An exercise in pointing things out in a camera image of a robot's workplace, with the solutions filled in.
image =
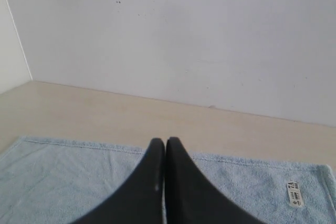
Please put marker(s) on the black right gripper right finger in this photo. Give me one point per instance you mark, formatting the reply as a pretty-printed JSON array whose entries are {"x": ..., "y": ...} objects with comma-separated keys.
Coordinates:
[{"x": 189, "y": 195}]

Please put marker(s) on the light blue terry towel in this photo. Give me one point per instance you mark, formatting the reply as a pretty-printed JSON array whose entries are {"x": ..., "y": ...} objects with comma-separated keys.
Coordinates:
[{"x": 48, "y": 180}]

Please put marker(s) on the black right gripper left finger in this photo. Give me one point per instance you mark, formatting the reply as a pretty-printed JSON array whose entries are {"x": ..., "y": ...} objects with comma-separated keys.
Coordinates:
[{"x": 139, "y": 198}]

